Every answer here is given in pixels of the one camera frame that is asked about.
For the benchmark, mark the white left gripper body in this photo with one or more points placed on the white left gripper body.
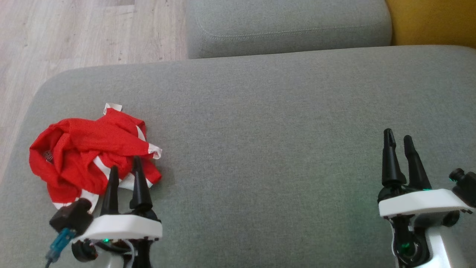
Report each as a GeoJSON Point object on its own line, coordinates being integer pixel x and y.
{"type": "Point", "coordinates": [126, 227]}

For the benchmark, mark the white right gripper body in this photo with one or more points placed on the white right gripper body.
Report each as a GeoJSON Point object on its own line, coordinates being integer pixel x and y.
{"type": "Point", "coordinates": [420, 203]}

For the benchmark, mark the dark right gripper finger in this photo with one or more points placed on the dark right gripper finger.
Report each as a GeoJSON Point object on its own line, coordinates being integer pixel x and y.
{"type": "Point", "coordinates": [416, 171]}
{"type": "Point", "coordinates": [391, 163]}

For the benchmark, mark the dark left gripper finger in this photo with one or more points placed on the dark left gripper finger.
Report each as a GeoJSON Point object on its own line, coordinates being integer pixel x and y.
{"type": "Point", "coordinates": [111, 193]}
{"type": "Point", "coordinates": [140, 190]}

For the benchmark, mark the red white number 23 jersey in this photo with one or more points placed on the red white number 23 jersey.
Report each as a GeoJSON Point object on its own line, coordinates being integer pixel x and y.
{"type": "Point", "coordinates": [122, 121]}

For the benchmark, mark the grey sofa seat cushion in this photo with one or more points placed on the grey sofa seat cushion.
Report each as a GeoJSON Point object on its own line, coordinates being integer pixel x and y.
{"type": "Point", "coordinates": [260, 149]}
{"type": "Point", "coordinates": [290, 26]}

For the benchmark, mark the yellow sofa backrest cushion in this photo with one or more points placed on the yellow sofa backrest cushion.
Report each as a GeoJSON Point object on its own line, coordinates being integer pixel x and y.
{"type": "Point", "coordinates": [431, 20]}

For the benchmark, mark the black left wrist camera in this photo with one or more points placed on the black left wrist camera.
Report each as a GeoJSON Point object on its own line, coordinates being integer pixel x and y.
{"type": "Point", "coordinates": [72, 216]}

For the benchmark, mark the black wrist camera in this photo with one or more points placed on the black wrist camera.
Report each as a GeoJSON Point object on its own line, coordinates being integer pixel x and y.
{"type": "Point", "coordinates": [466, 186]}
{"type": "Point", "coordinates": [72, 216]}

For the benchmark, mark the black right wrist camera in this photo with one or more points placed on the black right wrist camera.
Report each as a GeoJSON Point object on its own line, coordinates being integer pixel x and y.
{"type": "Point", "coordinates": [466, 186]}

